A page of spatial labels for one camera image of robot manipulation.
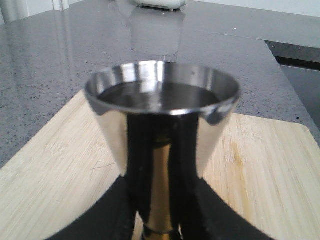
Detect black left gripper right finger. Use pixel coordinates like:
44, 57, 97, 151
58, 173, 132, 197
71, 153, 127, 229
180, 179, 272, 240

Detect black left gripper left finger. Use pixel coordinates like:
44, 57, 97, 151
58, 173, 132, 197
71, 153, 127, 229
49, 176, 133, 240

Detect steel double jigger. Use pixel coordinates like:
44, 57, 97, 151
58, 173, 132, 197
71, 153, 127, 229
84, 60, 241, 240

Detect wooden cutting board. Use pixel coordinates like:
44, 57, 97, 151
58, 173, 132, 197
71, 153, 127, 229
0, 91, 320, 240

